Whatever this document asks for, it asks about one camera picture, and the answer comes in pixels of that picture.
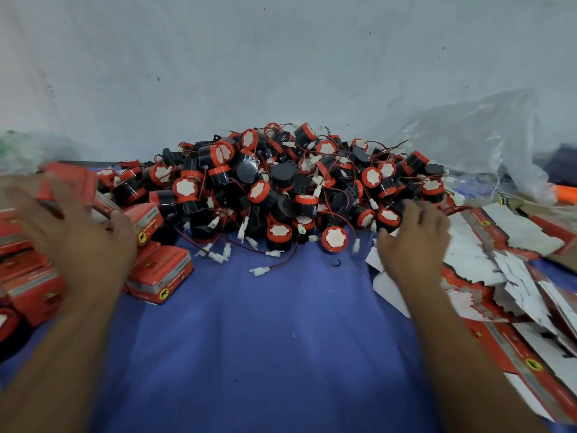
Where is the person's left forearm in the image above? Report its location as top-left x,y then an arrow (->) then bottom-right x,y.
0,290 -> 121,433

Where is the person's right hand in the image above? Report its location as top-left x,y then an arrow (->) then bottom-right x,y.
376,199 -> 452,296

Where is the pile of red cardboard boxes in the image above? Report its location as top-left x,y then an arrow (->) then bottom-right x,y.
0,161 -> 195,328

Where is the person's right forearm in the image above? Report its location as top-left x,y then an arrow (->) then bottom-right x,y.
401,281 -> 551,433

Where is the heap of flat box blanks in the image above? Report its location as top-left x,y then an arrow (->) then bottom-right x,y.
365,193 -> 577,425

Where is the person's left hand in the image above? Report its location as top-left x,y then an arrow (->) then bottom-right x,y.
4,173 -> 139,312

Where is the pile of black red buzzers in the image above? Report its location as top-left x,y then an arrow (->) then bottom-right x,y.
96,122 -> 467,278

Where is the blue cloth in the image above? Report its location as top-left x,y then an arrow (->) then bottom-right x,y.
0,163 -> 577,433

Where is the clear plastic bag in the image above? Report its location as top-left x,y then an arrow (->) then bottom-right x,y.
382,89 -> 577,207

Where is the greenish plastic bag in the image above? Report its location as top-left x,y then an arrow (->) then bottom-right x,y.
0,130 -> 83,176

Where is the dark object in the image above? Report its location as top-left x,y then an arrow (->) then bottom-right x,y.
542,143 -> 577,187

